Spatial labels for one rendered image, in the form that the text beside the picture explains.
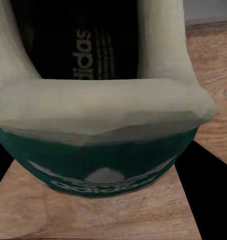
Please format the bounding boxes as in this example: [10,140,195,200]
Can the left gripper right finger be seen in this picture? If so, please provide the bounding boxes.
[174,140,227,240]

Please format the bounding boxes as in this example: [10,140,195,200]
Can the gym shoe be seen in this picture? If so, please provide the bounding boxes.
[0,0,218,199]

